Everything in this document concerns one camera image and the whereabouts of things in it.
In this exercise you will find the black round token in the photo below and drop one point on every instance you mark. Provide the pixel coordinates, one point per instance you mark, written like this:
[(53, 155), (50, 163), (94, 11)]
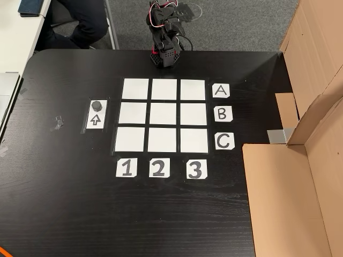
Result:
[(97, 105)]

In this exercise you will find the white paper grid square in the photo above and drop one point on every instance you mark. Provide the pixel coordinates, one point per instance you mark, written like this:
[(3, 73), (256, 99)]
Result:
[(193, 89), (162, 140), (164, 89), (132, 113), (194, 140), (163, 113), (193, 114), (135, 88), (129, 139)]

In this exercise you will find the grey metal leg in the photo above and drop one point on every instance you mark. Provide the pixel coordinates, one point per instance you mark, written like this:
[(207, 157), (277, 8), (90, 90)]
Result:
[(112, 29)]

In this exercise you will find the paper sheet letter A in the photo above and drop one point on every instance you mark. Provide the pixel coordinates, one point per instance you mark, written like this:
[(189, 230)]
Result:
[(215, 95)]

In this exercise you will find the person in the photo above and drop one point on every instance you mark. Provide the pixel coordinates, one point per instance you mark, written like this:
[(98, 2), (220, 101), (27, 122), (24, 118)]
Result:
[(85, 24)]

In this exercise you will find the paper sheet letter B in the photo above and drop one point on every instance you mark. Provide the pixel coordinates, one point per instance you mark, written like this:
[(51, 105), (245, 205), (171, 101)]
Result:
[(227, 119)]

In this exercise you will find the white arrow paper sheet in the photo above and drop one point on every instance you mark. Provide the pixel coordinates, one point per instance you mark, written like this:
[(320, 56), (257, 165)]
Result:
[(96, 120)]

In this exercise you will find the paper sheet letter C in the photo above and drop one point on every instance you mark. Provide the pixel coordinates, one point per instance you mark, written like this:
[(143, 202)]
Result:
[(231, 135)]

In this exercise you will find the paper sheet number 2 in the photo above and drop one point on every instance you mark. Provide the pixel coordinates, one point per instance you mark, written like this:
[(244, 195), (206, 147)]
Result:
[(152, 160)]

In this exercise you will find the paper sheet number 3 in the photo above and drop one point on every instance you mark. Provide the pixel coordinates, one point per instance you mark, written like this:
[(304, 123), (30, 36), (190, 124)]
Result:
[(189, 163)]

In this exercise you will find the crumpled clear tape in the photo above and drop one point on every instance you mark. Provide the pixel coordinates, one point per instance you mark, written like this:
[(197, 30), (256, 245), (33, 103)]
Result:
[(57, 123)]

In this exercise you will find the dark blue notebook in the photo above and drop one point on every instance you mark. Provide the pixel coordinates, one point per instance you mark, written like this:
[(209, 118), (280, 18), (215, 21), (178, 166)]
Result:
[(30, 6)]

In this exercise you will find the paper sheet number 1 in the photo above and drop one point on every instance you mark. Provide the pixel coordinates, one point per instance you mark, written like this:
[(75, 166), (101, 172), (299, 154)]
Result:
[(119, 171)]

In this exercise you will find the brown cardboard panel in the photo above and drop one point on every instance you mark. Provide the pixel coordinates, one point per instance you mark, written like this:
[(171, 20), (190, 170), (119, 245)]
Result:
[(281, 200), (316, 40)]

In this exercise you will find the white desk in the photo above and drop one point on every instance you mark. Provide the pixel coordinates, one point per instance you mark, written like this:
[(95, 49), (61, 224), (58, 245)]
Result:
[(16, 40)]

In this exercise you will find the clear tape strip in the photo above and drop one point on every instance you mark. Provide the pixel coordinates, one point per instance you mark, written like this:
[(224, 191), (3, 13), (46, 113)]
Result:
[(3, 151), (23, 93)]

